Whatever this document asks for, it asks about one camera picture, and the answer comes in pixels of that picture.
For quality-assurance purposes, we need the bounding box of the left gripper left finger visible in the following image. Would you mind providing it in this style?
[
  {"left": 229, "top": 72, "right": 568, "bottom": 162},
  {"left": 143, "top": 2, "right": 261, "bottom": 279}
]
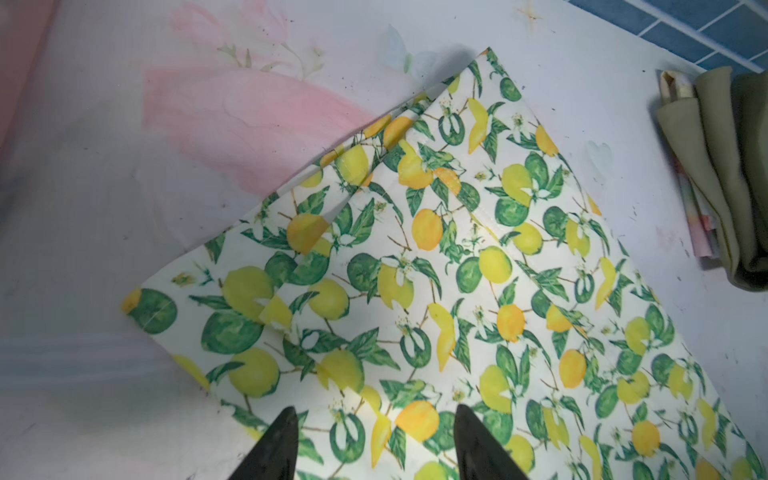
[{"left": 229, "top": 406, "right": 299, "bottom": 480}]

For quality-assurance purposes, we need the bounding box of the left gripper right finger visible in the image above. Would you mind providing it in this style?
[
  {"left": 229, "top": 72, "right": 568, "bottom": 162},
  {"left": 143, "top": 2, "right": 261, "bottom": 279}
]
[{"left": 453, "top": 404, "right": 527, "bottom": 480}]

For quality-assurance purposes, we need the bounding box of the lemon print skirt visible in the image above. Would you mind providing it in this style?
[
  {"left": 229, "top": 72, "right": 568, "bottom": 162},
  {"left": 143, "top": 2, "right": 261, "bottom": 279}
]
[{"left": 121, "top": 50, "right": 767, "bottom": 479}]

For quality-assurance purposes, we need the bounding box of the olive green skirt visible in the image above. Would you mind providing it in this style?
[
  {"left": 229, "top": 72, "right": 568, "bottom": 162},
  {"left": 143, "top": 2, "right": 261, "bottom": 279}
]
[{"left": 656, "top": 67, "right": 767, "bottom": 292}]

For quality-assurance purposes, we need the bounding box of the pastel floral skirt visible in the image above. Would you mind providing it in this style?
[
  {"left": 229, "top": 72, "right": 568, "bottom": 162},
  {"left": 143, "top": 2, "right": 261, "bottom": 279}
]
[{"left": 659, "top": 70, "right": 719, "bottom": 259}]

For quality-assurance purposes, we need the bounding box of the pink plastic basket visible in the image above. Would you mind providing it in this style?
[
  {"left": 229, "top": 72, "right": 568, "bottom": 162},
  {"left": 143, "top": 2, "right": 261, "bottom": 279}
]
[{"left": 1, "top": 0, "right": 57, "bottom": 144}]

